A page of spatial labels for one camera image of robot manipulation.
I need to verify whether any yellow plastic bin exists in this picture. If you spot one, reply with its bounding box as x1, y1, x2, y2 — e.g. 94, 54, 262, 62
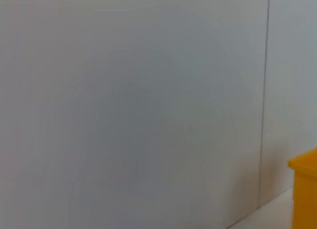
287, 147, 317, 229

